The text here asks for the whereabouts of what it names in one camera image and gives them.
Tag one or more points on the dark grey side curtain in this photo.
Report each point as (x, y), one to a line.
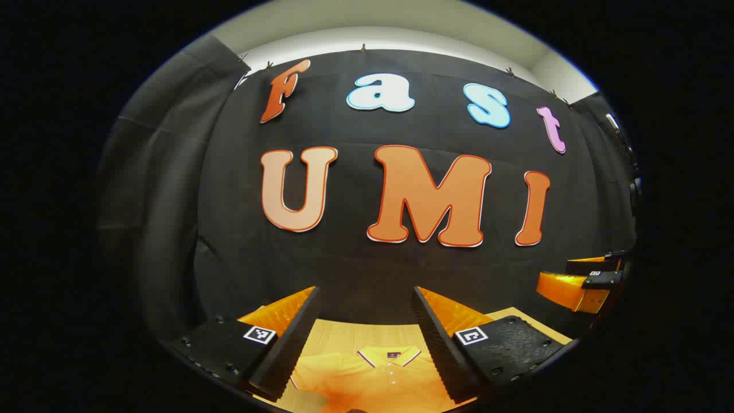
(160, 189)

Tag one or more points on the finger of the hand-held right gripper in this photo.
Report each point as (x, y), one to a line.
(580, 267)
(565, 289)

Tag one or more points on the orange polo T-shirt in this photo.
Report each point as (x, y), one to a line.
(378, 384)

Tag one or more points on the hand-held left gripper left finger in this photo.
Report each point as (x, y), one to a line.
(289, 344)

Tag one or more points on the white metal stand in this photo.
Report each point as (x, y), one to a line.
(612, 121)

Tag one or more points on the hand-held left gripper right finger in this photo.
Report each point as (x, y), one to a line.
(438, 344)

